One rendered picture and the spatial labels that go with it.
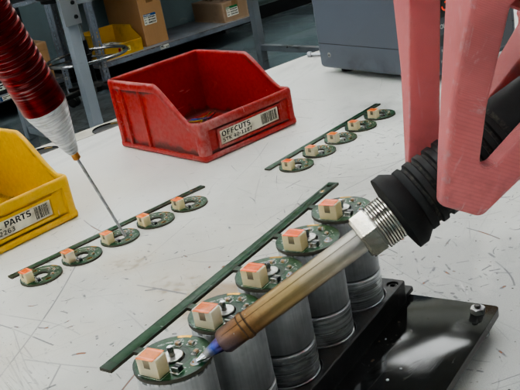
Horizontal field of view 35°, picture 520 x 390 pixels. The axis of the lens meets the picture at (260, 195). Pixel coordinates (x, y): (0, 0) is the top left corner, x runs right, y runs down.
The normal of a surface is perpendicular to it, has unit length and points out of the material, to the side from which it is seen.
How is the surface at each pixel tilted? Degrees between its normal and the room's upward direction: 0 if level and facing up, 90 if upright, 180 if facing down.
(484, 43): 108
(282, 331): 90
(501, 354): 0
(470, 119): 98
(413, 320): 0
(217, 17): 88
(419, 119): 86
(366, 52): 90
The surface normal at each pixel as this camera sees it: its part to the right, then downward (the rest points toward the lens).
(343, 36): -0.80, 0.35
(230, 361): -0.01, 0.37
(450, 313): -0.18, -0.92
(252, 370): 0.48, 0.23
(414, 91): 0.22, 0.26
